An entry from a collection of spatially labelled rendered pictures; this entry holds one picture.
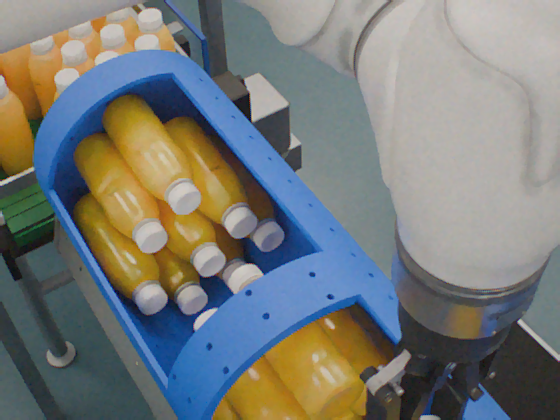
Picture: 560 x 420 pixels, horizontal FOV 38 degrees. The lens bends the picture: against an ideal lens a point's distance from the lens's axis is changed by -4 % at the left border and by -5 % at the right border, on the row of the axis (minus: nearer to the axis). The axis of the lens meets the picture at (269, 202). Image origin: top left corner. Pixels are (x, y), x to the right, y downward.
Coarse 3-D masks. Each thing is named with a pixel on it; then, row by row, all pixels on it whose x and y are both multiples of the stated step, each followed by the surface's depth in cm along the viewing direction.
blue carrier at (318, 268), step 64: (128, 64) 106; (192, 64) 112; (64, 128) 103; (64, 192) 117; (256, 256) 116; (320, 256) 86; (128, 320) 94; (192, 320) 112; (256, 320) 81; (384, 320) 81; (192, 384) 83
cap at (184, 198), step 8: (184, 184) 101; (192, 184) 102; (176, 192) 101; (184, 192) 100; (192, 192) 101; (168, 200) 102; (176, 200) 100; (184, 200) 101; (192, 200) 102; (200, 200) 103; (176, 208) 101; (184, 208) 102; (192, 208) 103
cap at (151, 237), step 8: (152, 224) 103; (144, 232) 102; (152, 232) 102; (160, 232) 103; (136, 240) 103; (144, 240) 102; (152, 240) 103; (160, 240) 104; (144, 248) 103; (152, 248) 104; (160, 248) 105
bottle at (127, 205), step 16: (80, 144) 111; (96, 144) 110; (112, 144) 111; (80, 160) 111; (96, 160) 109; (112, 160) 108; (96, 176) 108; (112, 176) 107; (128, 176) 107; (96, 192) 108; (112, 192) 105; (128, 192) 105; (144, 192) 105; (112, 208) 105; (128, 208) 104; (144, 208) 104; (112, 224) 106; (128, 224) 104; (144, 224) 103; (160, 224) 105
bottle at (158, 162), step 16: (128, 96) 110; (112, 112) 109; (128, 112) 108; (144, 112) 108; (112, 128) 108; (128, 128) 106; (144, 128) 106; (160, 128) 106; (128, 144) 105; (144, 144) 104; (160, 144) 104; (176, 144) 105; (128, 160) 106; (144, 160) 103; (160, 160) 102; (176, 160) 103; (144, 176) 103; (160, 176) 102; (176, 176) 102; (192, 176) 104; (160, 192) 102
